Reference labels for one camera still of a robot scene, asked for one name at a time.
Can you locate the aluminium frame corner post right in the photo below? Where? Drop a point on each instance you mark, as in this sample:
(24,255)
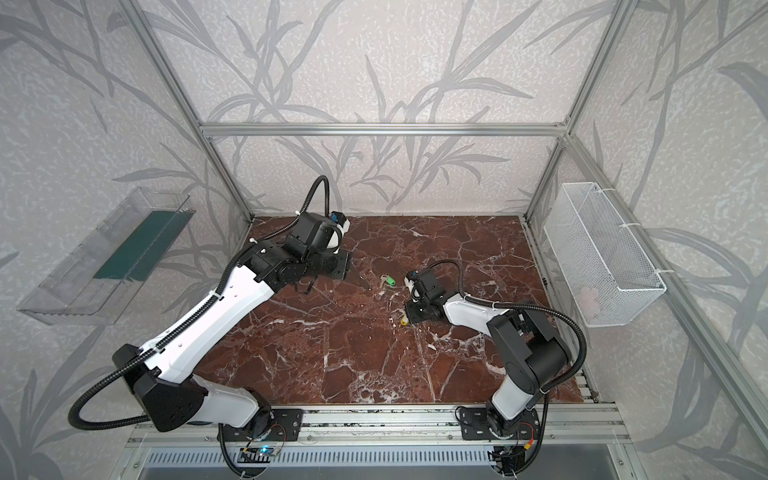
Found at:
(616,26)

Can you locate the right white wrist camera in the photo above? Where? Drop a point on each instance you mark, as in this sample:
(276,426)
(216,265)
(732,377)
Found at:
(412,281)

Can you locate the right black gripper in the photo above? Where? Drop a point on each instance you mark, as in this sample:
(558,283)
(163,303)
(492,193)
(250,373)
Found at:
(413,308)

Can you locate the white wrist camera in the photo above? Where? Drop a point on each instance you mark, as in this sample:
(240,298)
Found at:
(341,227)
(412,281)

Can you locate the small circuit board right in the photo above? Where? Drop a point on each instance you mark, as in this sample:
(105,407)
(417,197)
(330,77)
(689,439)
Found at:
(510,461)

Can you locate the aluminium frame corner post left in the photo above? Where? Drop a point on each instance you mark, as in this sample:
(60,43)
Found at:
(138,22)

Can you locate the aluminium mounting rail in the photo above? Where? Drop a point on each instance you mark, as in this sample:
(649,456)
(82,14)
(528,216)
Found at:
(428,424)

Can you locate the small circuit board left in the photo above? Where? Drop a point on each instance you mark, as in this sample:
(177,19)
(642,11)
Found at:
(257,455)

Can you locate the white wire mesh basket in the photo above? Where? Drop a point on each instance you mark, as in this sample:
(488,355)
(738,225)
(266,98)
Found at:
(609,275)

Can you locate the key with green tag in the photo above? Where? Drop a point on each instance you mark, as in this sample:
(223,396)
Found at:
(387,281)

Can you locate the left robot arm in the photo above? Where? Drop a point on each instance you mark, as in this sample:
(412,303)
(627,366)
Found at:
(166,386)

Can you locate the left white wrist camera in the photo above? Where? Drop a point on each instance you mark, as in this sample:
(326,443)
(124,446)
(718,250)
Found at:
(341,227)

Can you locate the clear plastic wall tray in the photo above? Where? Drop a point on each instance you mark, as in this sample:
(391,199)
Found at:
(95,283)

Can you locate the aluminium frame corner post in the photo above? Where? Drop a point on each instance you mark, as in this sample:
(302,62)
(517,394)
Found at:
(616,26)
(138,22)

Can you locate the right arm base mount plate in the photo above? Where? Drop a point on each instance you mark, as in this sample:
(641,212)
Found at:
(486,423)

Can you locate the aluminium frame horizontal bar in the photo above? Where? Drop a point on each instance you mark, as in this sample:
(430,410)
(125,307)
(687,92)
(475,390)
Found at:
(383,129)

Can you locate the small circuit board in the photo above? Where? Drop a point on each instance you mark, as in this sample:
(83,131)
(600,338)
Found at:
(510,461)
(257,455)

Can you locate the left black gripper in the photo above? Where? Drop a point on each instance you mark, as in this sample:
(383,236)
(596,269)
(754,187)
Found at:
(341,264)

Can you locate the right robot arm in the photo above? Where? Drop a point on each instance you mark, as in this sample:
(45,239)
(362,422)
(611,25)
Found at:
(531,349)

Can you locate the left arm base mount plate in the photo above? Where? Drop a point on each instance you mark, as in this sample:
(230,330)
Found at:
(279,425)

